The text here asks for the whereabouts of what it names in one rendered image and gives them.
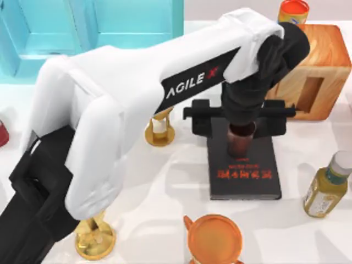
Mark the brown cup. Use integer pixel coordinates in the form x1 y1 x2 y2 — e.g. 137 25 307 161
226 122 257 160

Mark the small gold hourglass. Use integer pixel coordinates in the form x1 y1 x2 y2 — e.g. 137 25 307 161
145 106 176 147

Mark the black book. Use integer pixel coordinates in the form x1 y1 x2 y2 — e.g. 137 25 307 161
205 116 282 201

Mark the wooden box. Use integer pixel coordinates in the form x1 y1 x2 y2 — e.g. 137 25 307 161
264 24 352 122

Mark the yellow-green bottle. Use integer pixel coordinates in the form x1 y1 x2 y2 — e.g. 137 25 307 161
302 150 352 218

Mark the yellow can with orange lid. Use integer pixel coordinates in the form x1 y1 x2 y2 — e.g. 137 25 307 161
277 0 311 27

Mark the orange mug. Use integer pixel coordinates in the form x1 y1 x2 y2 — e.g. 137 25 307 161
183 214 245 264

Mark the red object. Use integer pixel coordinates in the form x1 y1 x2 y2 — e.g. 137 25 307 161
0 119 10 149

